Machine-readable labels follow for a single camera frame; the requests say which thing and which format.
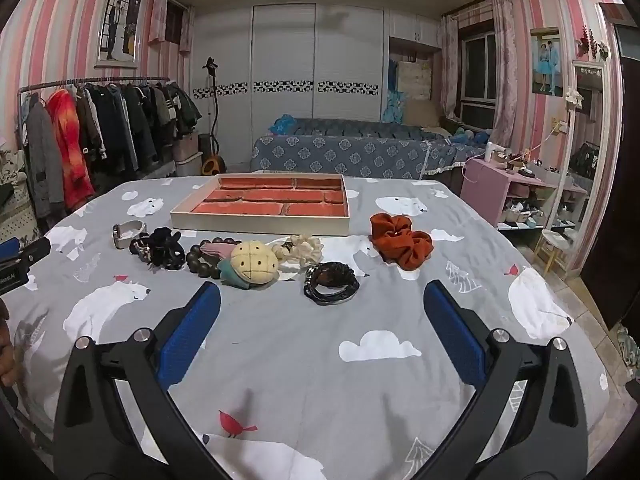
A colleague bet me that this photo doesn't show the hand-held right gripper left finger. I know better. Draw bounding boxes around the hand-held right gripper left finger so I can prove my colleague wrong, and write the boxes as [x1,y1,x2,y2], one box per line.
[52,281,236,480]

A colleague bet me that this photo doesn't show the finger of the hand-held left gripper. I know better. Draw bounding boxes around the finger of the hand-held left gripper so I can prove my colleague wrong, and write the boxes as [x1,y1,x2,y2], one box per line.
[0,236,52,268]

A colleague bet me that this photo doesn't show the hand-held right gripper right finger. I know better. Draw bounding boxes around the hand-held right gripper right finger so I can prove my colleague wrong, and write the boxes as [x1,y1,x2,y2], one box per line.
[400,280,591,480]

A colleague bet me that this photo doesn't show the black hair claw clip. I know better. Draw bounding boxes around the black hair claw clip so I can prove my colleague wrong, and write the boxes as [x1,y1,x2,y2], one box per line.
[148,227,187,271]

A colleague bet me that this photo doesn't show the bun-shaped plush hair clip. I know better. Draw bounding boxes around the bun-shaped plush hair clip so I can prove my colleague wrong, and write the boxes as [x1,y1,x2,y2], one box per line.
[201,240,279,291]

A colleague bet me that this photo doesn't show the brick-lined jewelry tray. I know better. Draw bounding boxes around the brick-lined jewelry tray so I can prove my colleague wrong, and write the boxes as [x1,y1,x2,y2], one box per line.
[170,174,351,237]

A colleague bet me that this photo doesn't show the cream scrunchie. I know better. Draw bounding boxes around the cream scrunchie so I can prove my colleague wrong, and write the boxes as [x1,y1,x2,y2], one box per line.
[272,234,324,264]

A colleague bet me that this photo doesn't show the person's left hand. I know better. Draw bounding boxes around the person's left hand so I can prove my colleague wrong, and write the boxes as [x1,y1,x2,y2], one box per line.
[0,297,24,388]

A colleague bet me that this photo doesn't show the rust orange scrunchie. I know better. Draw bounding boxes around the rust orange scrunchie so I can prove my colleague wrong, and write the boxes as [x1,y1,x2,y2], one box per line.
[369,213,434,271]

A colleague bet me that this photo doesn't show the grey polar bear bedsheet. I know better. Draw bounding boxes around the grey polar bear bedsheet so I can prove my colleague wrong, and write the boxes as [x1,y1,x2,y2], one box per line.
[0,175,626,480]

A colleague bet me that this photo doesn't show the small wooden stool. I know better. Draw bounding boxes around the small wooden stool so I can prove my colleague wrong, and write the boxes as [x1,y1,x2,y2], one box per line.
[532,230,577,272]

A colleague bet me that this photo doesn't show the row of hanging clothes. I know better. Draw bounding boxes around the row of hanging clothes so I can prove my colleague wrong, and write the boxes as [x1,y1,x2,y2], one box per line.
[20,82,203,221]

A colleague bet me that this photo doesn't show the pink desk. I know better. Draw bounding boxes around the pink desk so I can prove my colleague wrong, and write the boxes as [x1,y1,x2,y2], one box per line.
[460,157,587,229]

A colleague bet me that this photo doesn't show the black garment steamer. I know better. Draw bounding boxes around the black garment steamer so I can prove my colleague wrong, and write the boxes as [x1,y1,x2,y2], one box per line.
[200,57,227,176]

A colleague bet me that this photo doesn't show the white framed standing mirror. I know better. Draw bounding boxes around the white framed standing mirror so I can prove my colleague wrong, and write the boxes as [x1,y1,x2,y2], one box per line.
[547,60,624,274]

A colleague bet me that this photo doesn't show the metal clothes rack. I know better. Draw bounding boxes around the metal clothes rack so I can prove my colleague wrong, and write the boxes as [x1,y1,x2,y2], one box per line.
[17,76,171,111]

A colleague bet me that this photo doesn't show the white storage box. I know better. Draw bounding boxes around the white storage box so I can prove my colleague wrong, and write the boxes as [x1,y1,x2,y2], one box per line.
[172,132,204,179]

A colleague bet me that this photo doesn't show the dark wooden door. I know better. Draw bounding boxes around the dark wooden door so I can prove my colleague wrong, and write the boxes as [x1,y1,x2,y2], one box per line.
[580,4,640,332]

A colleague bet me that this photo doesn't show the blue patterned sofa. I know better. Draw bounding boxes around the blue patterned sofa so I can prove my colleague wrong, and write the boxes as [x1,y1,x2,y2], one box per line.
[250,117,493,181]

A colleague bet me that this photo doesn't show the framed wedding photo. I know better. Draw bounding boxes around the framed wedding photo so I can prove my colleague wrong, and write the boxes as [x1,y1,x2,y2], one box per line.
[95,0,144,69]

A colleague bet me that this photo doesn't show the hanging blue clothes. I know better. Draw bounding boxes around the hanging blue clothes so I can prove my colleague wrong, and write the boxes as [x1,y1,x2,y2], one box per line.
[382,57,416,124]

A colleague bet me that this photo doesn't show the dark framed window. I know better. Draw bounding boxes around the dark framed window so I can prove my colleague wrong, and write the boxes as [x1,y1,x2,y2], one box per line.
[457,32,501,126]

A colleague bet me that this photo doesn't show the pink floral curtain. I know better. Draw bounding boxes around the pink floral curtain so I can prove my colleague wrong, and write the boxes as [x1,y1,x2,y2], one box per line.
[491,0,526,149]

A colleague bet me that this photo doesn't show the couple photo poster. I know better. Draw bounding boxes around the couple photo poster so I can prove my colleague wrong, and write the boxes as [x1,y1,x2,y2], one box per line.
[530,26,561,97]

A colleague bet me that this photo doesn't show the white wardrobe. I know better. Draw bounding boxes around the white wardrobe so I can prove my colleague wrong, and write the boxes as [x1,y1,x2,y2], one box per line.
[192,2,443,173]

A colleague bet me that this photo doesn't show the red flower decoration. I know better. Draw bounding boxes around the red flower decoration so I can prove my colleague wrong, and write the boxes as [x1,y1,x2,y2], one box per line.
[575,27,611,61]

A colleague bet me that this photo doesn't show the brown wooden bead bracelet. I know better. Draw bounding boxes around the brown wooden bead bracelet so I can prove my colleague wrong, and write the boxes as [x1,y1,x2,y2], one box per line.
[186,238,236,281]

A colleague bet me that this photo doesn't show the white strap wristwatch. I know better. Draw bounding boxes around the white strap wristwatch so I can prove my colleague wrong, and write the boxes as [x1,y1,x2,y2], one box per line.
[112,220,146,250]

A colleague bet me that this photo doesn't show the black braided bracelet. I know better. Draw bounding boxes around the black braided bracelet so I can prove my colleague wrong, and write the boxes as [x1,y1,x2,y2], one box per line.
[303,261,360,306]

